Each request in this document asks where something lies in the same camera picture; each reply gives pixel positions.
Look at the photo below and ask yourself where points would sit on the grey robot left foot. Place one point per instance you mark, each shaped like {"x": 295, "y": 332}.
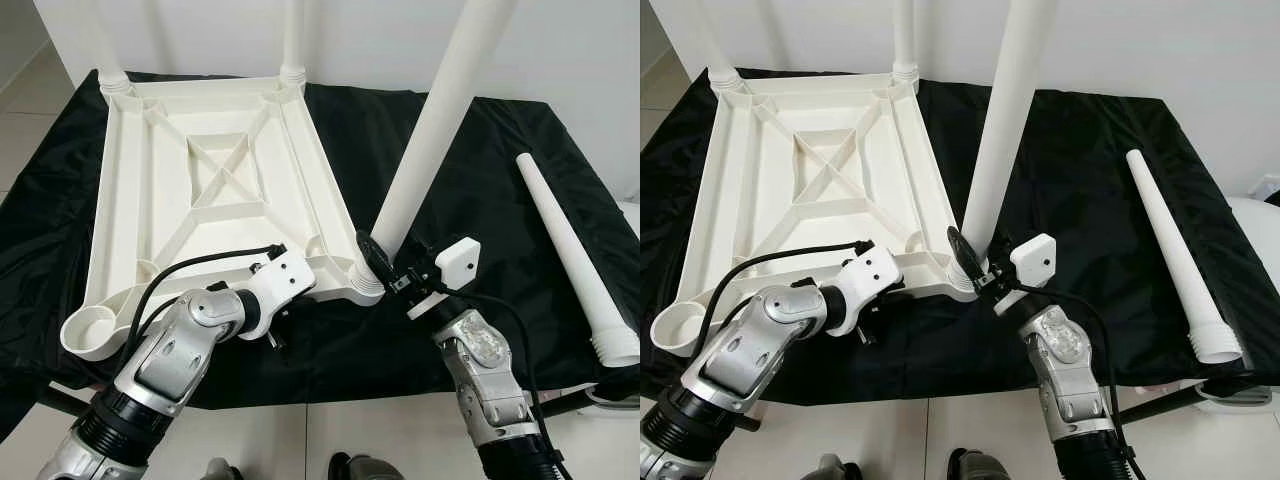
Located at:
{"x": 838, "y": 468}
{"x": 222, "y": 470}

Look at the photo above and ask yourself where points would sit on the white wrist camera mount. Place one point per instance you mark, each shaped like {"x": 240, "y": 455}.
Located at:
{"x": 285, "y": 275}
{"x": 458, "y": 255}
{"x": 872, "y": 272}
{"x": 1035, "y": 252}

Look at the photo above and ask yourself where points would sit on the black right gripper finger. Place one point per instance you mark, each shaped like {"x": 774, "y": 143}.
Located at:
{"x": 375, "y": 258}
{"x": 965, "y": 253}

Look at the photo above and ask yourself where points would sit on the black cloth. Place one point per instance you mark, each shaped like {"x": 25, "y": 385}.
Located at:
{"x": 1080, "y": 150}
{"x": 480, "y": 150}

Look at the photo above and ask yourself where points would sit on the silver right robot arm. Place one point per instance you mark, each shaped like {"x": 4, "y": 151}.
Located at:
{"x": 485, "y": 370}
{"x": 1065, "y": 365}

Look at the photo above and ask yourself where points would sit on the white plastic table top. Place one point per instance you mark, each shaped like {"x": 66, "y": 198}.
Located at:
{"x": 130, "y": 200}
{"x": 725, "y": 200}

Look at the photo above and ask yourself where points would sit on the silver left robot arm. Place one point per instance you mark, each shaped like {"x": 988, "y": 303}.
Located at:
{"x": 760, "y": 345}
{"x": 170, "y": 350}

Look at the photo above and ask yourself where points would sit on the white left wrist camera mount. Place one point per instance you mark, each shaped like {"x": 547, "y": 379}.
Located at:
{"x": 285, "y": 275}
{"x": 872, "y": 272}

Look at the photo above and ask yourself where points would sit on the grey robot foot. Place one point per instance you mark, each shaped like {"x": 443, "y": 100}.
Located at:
{"x": 838, "y": 468}
{"x": 222, "y": 470}
{"x": 978, "y": 465}
{"x": 365, "y": 468}

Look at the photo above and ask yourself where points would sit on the grey robot right foot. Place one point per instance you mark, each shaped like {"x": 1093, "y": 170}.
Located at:
{"x": 365, "y": 468}
{"x": 978, "y": 465}

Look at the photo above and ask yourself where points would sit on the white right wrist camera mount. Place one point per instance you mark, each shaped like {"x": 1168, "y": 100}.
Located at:
{"x": 458, "y": 255}
{"x": 1035, "y": 252}

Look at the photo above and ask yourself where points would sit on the white wall socket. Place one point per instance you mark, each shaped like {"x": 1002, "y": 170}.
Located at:
{"x": 1272, "y": 185}

